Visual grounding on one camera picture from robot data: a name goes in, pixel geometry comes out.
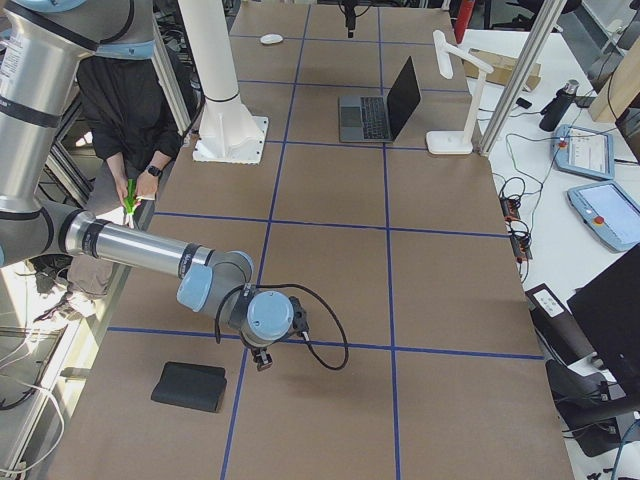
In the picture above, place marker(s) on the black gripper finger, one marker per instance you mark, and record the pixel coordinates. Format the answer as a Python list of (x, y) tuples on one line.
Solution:
[(263, 361), (350, 24)]

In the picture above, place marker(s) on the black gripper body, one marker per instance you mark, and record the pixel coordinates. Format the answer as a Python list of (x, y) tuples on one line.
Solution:
[(260, 357), (350, 15)]

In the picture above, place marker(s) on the black cloth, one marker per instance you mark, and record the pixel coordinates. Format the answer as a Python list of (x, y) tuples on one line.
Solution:
[(193, 386)]

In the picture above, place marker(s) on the white computer mouse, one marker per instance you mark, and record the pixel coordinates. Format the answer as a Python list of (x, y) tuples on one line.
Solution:
[(271, 39)]

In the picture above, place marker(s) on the grey laptop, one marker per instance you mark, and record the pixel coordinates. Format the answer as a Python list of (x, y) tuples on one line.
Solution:
[(377, 118)]

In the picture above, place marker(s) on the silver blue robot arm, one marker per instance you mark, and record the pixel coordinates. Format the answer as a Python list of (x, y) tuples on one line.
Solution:
[(48, 40)]

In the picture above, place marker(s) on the red fire extinguisher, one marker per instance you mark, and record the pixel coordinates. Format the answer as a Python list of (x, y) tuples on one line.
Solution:
[(463, 18)]

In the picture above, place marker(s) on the cardboard box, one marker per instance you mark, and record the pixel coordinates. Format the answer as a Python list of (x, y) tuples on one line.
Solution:
[(503, 67)]

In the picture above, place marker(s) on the black water bottle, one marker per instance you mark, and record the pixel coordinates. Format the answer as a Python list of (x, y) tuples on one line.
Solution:
[(555, 110)]

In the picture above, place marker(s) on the person in black hoodie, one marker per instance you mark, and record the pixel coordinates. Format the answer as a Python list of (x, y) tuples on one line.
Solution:
[(135, 135)]

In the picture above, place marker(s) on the blue teach pendant far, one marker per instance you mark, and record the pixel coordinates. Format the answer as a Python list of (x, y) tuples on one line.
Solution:
[(583, 152)]

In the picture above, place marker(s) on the blue teach pendant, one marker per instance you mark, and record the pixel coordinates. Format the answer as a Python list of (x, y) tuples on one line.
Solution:
[(583, 152), (609, 211)]

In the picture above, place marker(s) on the orange black usb hub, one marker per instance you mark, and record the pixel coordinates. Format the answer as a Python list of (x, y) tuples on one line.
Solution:
[(518, 231)]

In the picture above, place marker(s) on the dark brown box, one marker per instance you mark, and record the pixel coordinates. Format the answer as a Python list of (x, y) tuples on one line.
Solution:
[(557, 325)]

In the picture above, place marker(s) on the blue teach pendant near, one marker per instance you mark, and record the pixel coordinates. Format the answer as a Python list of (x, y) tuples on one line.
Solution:
[(609, 211)]

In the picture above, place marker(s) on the black monitor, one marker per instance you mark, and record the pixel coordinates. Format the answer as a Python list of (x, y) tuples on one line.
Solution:
[(607, 311)]

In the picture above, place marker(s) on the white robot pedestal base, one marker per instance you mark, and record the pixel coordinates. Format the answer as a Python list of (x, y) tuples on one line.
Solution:
[(228, 132)]

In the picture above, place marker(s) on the aluminium frame post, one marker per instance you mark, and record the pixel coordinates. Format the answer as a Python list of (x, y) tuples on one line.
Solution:
[(536, 39)]

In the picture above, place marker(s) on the green handled grabber stick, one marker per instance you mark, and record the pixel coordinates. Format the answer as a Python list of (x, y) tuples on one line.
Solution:
[(130, 203)]

